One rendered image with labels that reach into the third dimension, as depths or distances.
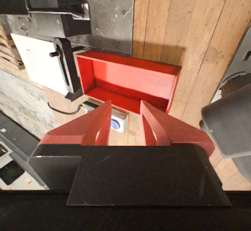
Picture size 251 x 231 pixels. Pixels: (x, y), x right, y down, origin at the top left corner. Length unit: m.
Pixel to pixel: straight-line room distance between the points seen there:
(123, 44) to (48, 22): 0.17
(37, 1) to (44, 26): 0.04
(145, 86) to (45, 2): 0.27
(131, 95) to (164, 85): 0.10
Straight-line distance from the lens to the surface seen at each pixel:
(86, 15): 0.28
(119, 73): 0.36
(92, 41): 0.40
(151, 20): 0.30
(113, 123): 0.43
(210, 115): 0.18
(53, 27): 0.36
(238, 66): 0.29
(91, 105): 0.48
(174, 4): 0.29
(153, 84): 0.32
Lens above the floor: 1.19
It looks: 45 degrees down
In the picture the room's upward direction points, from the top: 135 degrees counter-clockwise
